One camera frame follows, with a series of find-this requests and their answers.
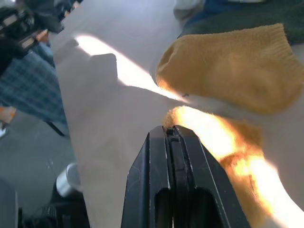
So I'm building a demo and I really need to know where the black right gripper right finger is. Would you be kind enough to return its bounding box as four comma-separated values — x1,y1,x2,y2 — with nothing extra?
165,125,250,228

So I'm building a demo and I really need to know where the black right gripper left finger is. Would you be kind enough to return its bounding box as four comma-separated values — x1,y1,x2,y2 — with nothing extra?
120,125,177,228

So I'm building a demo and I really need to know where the mustard yellow ankle sock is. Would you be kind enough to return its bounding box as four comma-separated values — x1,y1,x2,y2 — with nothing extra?
161,105,287,228
155,23,302,116

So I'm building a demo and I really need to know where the light grey sock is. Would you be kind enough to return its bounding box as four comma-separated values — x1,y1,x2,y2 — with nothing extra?
172,0,207,21

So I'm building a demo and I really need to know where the blue sock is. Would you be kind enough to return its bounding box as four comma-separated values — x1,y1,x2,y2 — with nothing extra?
184,0,264,28

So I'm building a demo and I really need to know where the dark green sock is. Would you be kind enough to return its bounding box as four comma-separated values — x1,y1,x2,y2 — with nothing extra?
177,0,304,46

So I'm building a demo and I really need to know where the silver robot body joint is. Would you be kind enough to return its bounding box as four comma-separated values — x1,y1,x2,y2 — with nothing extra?
55,162,82,198

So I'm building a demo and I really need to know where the black robot lower body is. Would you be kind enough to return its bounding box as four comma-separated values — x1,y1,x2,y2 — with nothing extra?
18,184,91,228

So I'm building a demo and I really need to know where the plaid blue fabric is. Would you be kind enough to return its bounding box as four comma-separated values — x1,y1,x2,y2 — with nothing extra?
0,35,67,137

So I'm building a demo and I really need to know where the black equipment with orange parts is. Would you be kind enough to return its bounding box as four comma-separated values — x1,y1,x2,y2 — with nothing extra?
0,6,65,49

